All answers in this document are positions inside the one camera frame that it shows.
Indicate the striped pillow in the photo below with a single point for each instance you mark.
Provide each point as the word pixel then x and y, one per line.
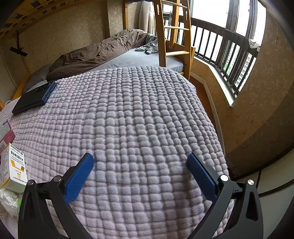
pixel 40 84

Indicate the grey bed sheet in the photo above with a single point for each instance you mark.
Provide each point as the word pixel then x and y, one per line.
pixel 137 59

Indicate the wooden bunk ladder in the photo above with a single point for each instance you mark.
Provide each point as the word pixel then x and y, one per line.
pixel 160 34

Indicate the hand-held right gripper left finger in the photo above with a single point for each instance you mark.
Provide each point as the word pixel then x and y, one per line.
pixel 79 174

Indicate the grey garment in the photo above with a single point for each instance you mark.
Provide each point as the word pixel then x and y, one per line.
pixel 148 47

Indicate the white orange medicine box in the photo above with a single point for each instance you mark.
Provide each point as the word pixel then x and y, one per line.
pixel 13 165

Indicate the grey pillow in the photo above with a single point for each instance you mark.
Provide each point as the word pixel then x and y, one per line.
pixel 36 74

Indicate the pink white box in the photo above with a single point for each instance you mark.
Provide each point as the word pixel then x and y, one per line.
pixel 8 136

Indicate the dark window frame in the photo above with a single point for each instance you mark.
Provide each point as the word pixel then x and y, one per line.
pixel 229 13

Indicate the brown duvet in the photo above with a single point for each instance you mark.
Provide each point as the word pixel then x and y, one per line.
pixel 96 52

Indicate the beige curtain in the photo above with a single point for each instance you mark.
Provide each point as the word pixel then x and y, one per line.
pixel 149 18

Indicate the white cloth on railing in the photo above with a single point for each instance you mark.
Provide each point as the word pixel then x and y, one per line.
pixel 253 43

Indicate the white window sill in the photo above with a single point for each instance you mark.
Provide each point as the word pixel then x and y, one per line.
pixel 220 85

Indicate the crumpled white tissue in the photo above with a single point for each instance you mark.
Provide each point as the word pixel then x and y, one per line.
pixel 9 197

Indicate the wooden bunk bed frame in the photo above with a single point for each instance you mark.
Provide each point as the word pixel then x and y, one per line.
pixel 125 16

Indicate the black wall bracket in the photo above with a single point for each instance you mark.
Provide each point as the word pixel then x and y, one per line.
pixel 18 51

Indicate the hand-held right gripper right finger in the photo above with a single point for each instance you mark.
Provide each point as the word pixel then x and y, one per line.
pixel 199 174

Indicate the purple waffle blanket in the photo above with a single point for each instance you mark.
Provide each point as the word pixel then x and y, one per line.
pixel 137 115

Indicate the dark window railing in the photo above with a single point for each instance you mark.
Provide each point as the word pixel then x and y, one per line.
pixel 229 39

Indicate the dark foldable phone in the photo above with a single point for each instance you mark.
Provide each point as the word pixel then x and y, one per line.
pixel 29 101

